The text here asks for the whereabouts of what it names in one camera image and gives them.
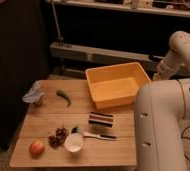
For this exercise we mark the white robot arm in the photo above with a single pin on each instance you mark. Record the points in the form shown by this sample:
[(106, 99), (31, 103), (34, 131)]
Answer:
[(158, 108)]

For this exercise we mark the yellow plastic tray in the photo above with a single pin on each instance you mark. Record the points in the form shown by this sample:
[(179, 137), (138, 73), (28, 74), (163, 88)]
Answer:
[(115, 85)]

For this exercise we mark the striped block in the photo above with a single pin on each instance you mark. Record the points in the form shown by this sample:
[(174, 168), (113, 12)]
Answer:
[(100, 119)]

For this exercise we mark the green chili pepper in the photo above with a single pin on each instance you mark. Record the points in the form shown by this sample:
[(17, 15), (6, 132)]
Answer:
[(65, 96)]

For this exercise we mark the lower metal shelf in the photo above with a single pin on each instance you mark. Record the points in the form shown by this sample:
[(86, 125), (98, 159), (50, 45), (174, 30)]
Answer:
[(104, 55)]

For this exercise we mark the white cup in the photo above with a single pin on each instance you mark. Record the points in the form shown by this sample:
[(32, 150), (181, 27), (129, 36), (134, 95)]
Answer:
[(74, 142)]

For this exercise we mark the crumpled grey cloth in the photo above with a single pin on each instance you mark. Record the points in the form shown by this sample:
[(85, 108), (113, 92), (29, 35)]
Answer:
[(34, 95)]

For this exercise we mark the dark grape bunch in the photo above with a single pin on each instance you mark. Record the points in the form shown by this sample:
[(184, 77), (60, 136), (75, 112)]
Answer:
[(58, 138)]

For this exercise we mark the red apple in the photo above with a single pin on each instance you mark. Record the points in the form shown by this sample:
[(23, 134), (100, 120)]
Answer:
[(36, 148)]

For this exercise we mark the upper shelf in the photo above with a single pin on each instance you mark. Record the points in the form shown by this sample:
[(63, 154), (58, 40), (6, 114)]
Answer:
[(125, 8)]

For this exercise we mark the striped handle spoon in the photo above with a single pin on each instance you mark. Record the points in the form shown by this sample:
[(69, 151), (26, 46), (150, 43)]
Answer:
[(93, 135)]

